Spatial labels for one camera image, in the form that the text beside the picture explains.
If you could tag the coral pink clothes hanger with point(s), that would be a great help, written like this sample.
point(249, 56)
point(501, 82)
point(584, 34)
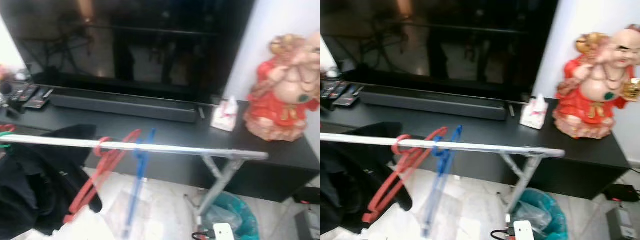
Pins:
point(82, 200)
point(387, 195)

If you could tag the teal plastic bin liner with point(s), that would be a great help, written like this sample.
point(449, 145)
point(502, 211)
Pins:
point(552, 220)
point(245, 220)

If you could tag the white pink tissue pack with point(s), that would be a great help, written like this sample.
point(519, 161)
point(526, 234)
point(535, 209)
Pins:
point(534, 116)
point(225, 117)

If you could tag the black flat screen television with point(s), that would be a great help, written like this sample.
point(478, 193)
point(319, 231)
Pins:
point(440, 45)
point(125, 45)

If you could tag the black soundbar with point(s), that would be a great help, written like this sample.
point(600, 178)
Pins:
point(125, 106)
point(435, 103)

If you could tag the flat black device box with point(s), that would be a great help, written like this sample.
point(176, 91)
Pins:
point(306, 195)
point(622, 192)

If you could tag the red laughing Buddha statue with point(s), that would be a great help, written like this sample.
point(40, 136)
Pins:
point(285, 100)
point(595, 95)

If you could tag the grey power adapter box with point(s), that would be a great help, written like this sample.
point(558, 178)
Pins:
point(622, 222)
point(307, 225)

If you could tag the green clothes hanger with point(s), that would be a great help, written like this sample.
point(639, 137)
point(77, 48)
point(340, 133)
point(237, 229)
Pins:
point(4, 146)

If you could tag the silver metal clothes rack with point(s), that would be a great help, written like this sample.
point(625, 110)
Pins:
point(200, 150)
point(500, 148)

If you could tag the blue clothes hanger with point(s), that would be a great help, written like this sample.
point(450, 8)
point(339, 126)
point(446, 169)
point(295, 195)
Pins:
point(444, 170)
point(140, 170)

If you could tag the black remote control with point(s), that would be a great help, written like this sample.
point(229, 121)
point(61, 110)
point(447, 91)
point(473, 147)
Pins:
point(20, 93)
point(342, 91)
point(331, 89)
point(31, 95)

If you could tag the black TV cabinet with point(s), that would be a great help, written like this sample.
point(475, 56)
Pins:
point(175, 132)
point(485, 131)

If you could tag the small black set-top box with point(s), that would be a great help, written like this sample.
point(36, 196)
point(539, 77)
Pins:
point(348, 101)
point(39, 103)

